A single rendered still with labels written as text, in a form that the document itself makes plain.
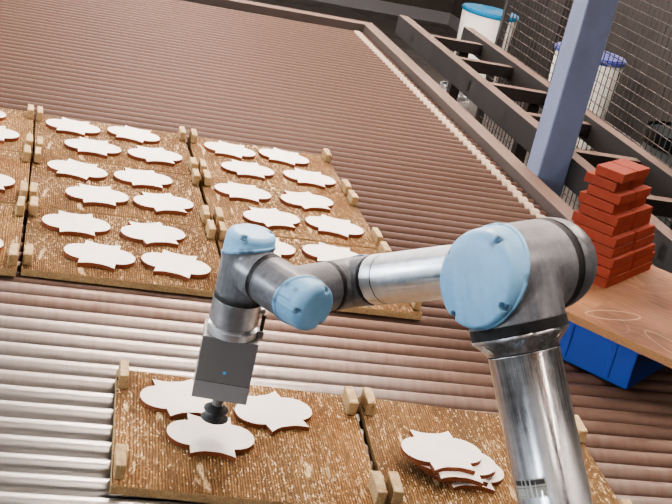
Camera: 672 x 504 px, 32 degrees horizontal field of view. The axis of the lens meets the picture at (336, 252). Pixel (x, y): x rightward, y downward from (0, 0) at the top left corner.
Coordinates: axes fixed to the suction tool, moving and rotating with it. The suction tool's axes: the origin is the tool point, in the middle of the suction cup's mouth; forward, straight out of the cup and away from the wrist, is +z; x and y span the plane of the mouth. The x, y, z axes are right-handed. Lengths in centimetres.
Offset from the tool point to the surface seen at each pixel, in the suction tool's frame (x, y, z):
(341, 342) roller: -47, -24, 6
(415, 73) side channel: -308, -69, 3
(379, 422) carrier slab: -14.2, -28.6, 3.9
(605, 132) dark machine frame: -239, -130, -4
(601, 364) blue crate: -51, -78, 2
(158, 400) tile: -7.9, 9.0, 3.1
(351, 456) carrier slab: -1.5, -22.9, 3.9
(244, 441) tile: 0.6, -5.3, 3.0
